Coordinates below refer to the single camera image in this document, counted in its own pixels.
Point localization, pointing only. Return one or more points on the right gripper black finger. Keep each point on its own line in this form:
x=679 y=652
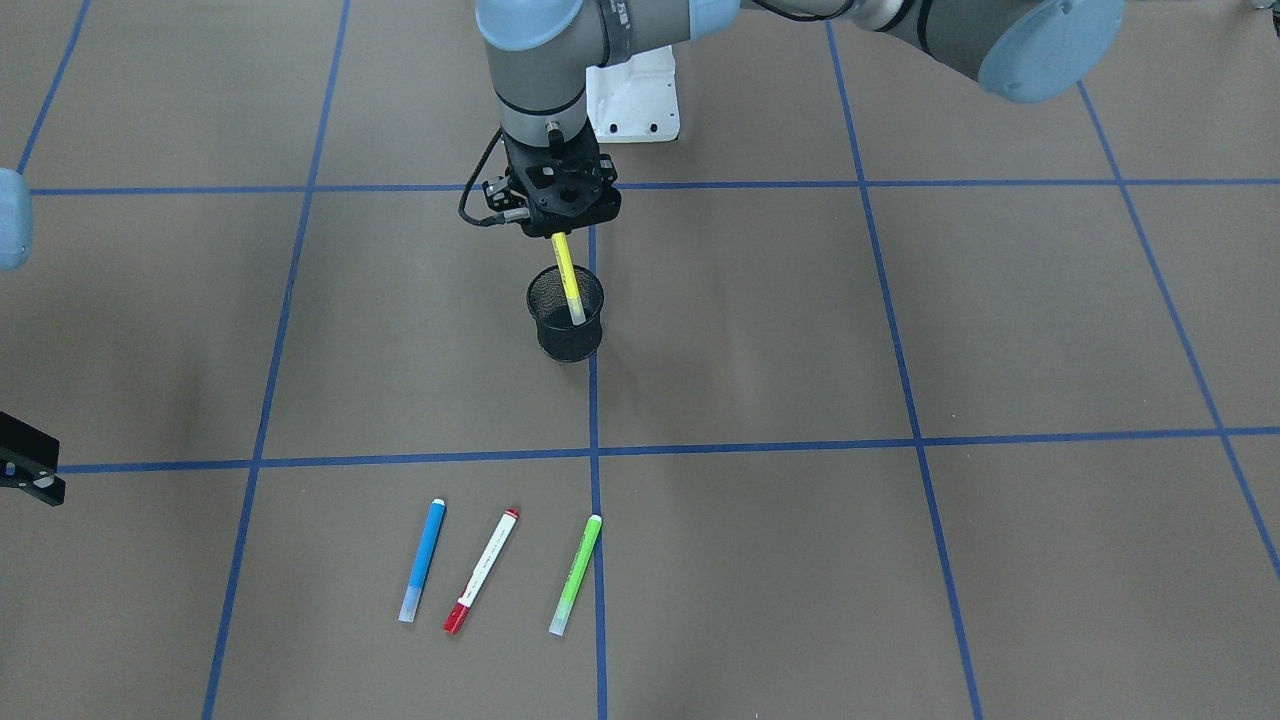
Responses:
x=29 y=461

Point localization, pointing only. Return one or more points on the yellow highlighter pen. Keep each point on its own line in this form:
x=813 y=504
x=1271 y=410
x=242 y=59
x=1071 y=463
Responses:
x=568 y=275

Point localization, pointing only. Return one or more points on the blue highlighter pen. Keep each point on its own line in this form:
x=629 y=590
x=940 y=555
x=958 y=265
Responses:
x=422 y=561

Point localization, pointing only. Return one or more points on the red capped white marker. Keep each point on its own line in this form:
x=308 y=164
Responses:
x=482 y=569

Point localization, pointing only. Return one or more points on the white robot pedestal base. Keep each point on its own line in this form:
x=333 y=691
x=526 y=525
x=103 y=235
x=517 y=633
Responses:
x=637 y=101

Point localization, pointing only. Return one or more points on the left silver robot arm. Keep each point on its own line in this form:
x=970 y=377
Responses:
x=539 y=52

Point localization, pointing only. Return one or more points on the green highlighter pen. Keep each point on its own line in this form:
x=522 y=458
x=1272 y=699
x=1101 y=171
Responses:
x=575 y=575

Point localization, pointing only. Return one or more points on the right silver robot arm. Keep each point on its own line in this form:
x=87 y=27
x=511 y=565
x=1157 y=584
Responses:
x=16 y=224

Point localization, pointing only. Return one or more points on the black mesh pen holder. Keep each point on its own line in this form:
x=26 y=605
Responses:
x=558 y=337

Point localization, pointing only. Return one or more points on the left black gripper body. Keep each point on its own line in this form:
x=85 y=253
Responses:
x=499 y=192

